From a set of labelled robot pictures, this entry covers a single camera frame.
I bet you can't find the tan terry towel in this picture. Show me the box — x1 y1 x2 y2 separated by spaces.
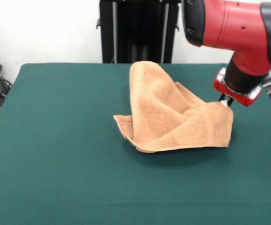
113 60 234 154

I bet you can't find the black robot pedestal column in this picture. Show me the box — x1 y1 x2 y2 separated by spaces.
96 0 185 64

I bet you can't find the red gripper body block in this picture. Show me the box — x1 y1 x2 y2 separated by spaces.
212 67 263 108

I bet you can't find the dark green table cloth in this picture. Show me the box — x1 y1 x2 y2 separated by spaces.
0 62 271 225

